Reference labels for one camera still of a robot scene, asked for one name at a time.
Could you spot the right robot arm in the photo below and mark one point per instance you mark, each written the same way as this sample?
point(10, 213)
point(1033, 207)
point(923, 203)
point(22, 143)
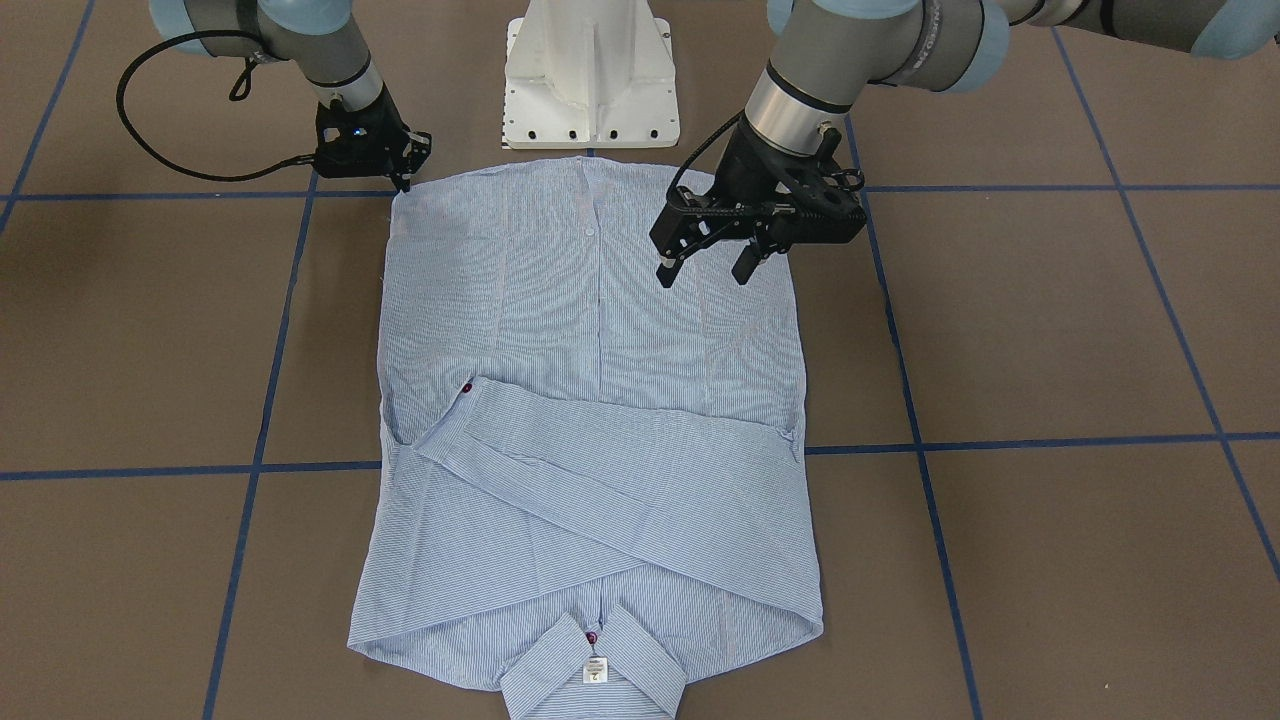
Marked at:
point(321, 37)

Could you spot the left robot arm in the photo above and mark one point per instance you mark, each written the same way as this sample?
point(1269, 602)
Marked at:
point(827, 52)

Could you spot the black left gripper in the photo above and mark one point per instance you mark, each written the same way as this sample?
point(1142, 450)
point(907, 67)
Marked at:
point(743, 160)

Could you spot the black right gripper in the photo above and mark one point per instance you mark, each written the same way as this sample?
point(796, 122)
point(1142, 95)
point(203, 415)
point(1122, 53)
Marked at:
point(372, 128)

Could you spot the light blue striped shirt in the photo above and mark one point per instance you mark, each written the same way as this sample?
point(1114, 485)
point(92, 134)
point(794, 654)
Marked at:
point(593, 488)

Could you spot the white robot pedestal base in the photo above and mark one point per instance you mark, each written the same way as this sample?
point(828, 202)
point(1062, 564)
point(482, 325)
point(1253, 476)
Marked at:
point(589, 75)

